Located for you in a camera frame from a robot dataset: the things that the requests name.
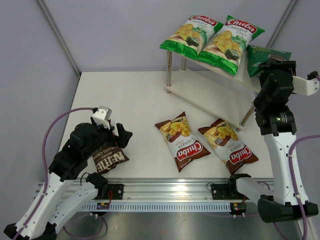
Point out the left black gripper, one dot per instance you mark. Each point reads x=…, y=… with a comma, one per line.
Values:
x=121, y=140

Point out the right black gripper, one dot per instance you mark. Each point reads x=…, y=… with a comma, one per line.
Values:
x=290, y=66

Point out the dark green Real chips bag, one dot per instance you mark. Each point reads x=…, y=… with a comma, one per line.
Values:
x=257, y=55

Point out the brown Chuba chips bag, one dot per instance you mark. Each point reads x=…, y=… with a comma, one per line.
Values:
x=227, y=145
x=183, y=145

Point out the green Chuba cassava chips bag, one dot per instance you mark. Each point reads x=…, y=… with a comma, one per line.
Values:
x=191, y=37

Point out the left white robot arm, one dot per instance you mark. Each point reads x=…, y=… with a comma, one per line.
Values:
x=45, y=218

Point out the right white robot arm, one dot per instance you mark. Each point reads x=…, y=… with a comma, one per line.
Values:
x=288, y=200

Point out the white two-tier shelf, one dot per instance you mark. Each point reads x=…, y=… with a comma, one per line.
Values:
x=212, y=89

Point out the brown Kettle sea salt bag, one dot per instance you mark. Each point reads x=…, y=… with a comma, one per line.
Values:
x=107, y=158

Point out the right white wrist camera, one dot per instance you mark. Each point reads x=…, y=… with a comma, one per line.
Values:
x=306, y=87

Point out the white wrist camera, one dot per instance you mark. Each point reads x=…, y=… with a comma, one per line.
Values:
x=101, y=117
x=306, y=87

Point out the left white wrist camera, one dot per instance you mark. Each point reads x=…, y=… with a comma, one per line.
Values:
x=101, y=117

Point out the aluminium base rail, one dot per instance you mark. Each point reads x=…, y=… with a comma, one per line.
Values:
x=166, y=189

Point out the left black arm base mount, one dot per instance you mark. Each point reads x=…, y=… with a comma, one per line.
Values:
x=113, y=191

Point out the white slotted cable duct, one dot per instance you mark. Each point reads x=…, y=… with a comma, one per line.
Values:
x=192, y=207

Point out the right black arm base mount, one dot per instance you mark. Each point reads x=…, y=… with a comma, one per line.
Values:
x=222, y=192

